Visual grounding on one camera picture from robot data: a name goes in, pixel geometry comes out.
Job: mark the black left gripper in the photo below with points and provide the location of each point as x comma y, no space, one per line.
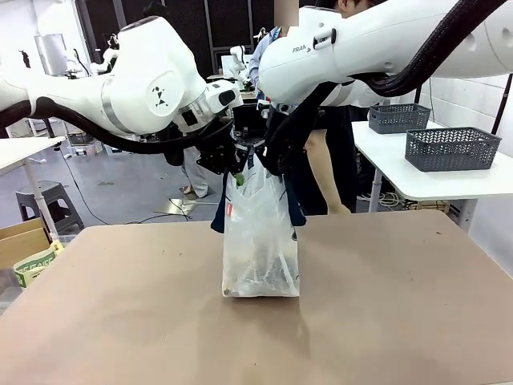
214,152

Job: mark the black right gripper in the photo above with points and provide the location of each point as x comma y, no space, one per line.
276,156

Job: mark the person's bare forearm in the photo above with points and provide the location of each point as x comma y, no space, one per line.
322,168

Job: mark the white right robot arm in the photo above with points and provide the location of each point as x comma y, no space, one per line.
360,40

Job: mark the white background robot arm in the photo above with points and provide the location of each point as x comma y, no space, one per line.
237,60

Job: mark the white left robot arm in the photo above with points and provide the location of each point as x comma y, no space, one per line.
140,80

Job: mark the person's hand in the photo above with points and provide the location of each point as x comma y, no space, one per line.
340,210

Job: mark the person in beige trousers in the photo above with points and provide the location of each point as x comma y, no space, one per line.
196,176

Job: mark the person in black clothes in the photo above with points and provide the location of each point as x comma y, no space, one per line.
340,160

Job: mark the person in blue shirt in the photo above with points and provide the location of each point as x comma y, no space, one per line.
260,52

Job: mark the small grey plastic basket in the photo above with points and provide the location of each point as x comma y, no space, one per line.
398,118

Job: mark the white table with baskets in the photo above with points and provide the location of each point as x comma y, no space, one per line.
401,176

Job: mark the large grey plastic basket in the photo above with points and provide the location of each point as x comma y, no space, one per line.
451,149

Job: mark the grey step stool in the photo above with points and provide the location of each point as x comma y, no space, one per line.
52,200

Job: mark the grey panel on stand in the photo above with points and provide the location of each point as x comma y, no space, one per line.
50,54

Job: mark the white side table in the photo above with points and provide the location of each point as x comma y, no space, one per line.
20,150

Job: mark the green and white paper sack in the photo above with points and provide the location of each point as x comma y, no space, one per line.
36,264

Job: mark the brown cardboard box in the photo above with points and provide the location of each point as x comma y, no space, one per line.
20,244

